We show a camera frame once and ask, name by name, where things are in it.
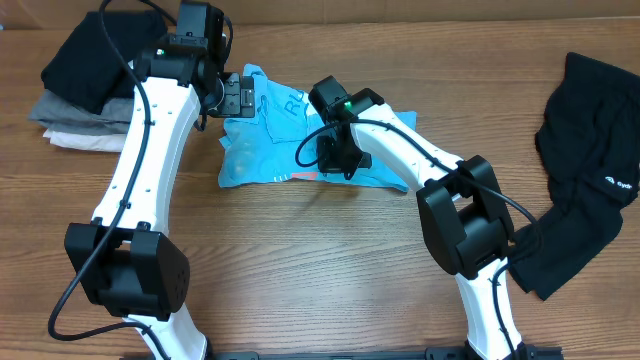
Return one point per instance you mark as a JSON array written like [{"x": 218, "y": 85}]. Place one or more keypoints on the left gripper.
[{"x": 239, "y": 100}]

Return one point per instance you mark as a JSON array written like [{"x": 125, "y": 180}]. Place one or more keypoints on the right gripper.
[{"x": 326, "y": 163}]

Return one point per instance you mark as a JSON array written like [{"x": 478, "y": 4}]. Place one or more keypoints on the light blue printed t-shirt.
[{"x": 261, "y": 149}]

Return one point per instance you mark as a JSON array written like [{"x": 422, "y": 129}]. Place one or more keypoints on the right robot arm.
[{"x": 464, "y": 216}]

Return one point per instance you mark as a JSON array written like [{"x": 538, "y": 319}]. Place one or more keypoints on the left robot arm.
[{"x": 123, "y": 257}]

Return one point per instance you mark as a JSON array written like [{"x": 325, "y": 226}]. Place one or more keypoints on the folded grey shirt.
[{"x": 55, "y": 113}]

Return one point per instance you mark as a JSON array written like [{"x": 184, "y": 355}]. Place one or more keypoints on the folded beige shirt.
[{"x": 99, "y": 143}]

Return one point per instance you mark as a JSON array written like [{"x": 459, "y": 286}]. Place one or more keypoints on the folded black shirt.
[{"x": 85, "y": 71}]

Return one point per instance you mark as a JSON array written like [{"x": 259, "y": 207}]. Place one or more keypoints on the black garment on right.
[{"x": 589, "y": 148}]

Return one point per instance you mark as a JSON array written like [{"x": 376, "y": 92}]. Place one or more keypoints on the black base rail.
[{"x": 528, "y": 352}]

